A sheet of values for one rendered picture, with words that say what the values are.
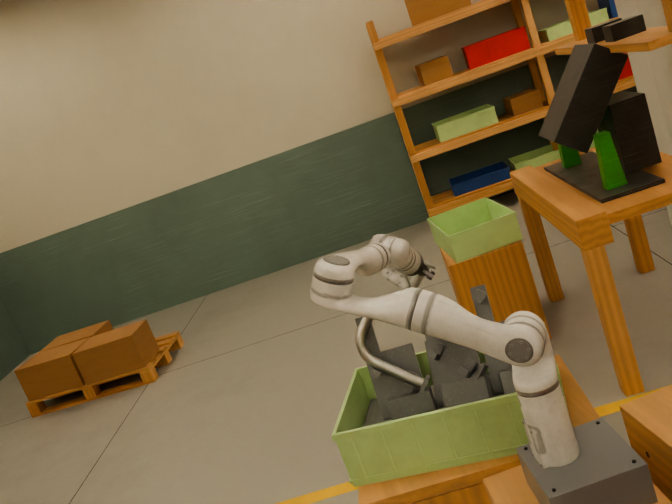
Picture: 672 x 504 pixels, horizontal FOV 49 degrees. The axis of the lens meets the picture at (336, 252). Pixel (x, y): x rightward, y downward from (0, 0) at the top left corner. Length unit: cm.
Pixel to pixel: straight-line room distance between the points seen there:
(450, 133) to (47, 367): 437
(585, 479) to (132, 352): 512
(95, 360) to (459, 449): 482
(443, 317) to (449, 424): 53
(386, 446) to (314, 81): 636
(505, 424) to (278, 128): 645
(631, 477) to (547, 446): 17
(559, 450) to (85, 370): 533
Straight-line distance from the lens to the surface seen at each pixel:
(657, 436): 180
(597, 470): 165
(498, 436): 202
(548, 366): 160
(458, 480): 203
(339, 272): 157
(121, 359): 643
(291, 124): 813
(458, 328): 153
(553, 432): 163
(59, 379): 676
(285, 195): 823
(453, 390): 217
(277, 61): 811
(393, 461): 208
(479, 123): 764
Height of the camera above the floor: 186
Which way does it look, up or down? 13 degrees down
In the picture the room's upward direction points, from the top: 20 degrees counter-clockwise
